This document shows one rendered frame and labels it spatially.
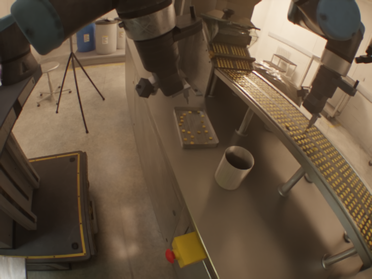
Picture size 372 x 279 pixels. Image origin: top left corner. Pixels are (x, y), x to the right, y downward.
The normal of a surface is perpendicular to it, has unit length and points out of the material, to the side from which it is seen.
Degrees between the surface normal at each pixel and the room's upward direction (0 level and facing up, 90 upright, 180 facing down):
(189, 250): 0
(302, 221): 0
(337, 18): 92
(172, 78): 79
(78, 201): 0
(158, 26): 97
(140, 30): 109
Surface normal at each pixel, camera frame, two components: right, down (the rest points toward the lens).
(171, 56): 0.74, 0.53
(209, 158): 0.15, -0.72
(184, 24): -0.14, -0.48
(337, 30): -0.25, 0.68
